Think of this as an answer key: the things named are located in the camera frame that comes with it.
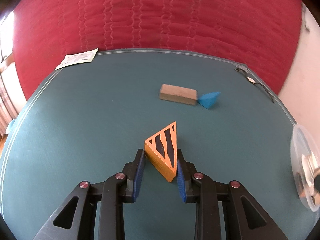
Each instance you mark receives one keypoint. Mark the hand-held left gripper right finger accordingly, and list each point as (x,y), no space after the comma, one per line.
(180,186)

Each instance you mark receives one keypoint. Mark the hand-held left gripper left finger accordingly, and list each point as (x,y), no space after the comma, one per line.
(137,180)

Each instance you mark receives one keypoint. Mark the orange black-striped wedge block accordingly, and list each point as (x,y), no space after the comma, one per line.
(162,155)

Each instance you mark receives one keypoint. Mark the green felt table cover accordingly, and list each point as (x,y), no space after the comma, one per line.
(87,117)

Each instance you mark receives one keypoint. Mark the blue wedge block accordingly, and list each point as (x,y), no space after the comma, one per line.
(208,100)

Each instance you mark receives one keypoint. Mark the brown wooden rectangular block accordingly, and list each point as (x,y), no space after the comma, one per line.
(177,94)

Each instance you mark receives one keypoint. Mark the white printed flat packet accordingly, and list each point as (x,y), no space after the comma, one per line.
(77,58)

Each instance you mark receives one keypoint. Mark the light blue waste bin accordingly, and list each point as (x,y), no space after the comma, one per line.
(11,126)

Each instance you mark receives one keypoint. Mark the patterned pink curtain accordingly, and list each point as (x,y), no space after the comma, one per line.
(10,100)

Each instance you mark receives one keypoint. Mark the red quilted blanket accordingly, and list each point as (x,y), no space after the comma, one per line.
(160,17)

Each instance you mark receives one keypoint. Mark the bright window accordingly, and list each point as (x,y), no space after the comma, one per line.
(6,37)

